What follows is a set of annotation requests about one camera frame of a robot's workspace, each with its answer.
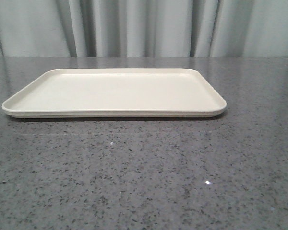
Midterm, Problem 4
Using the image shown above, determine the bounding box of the cream rectangular plastic tray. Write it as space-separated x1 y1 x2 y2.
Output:
2 68 227 118

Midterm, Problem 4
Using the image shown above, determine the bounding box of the pale green curtain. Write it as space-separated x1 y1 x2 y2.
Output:
0 0 288 57

